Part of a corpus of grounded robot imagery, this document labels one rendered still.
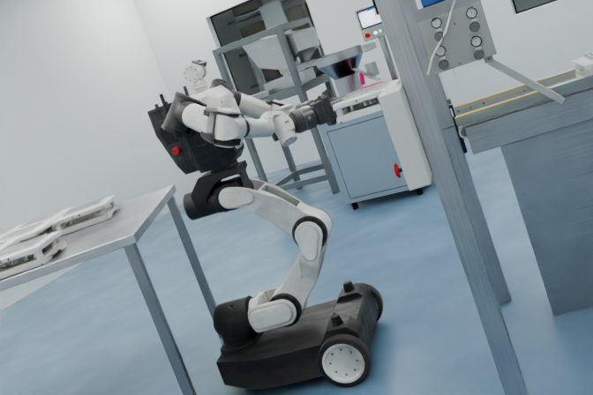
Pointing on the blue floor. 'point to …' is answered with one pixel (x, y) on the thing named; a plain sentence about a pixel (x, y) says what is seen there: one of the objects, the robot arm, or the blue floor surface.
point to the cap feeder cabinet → (364, 158)
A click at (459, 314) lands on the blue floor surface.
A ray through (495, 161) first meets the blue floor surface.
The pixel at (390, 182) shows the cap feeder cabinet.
